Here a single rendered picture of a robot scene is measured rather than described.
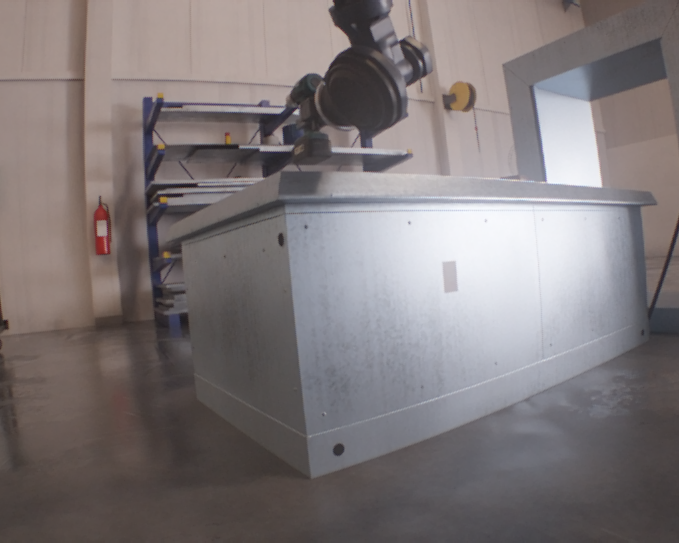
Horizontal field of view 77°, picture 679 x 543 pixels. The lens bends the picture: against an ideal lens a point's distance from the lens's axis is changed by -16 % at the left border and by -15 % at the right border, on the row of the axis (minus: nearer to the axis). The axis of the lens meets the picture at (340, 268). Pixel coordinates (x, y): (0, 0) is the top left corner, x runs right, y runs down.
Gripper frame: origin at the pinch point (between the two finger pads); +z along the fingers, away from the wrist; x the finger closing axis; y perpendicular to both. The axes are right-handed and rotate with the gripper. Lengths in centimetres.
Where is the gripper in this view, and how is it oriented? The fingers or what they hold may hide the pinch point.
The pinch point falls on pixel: (310, 123)
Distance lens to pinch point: 134.0
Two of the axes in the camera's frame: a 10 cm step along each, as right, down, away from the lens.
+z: -4.8, 0.3, 8.8
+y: 0.9, 10.0, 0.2
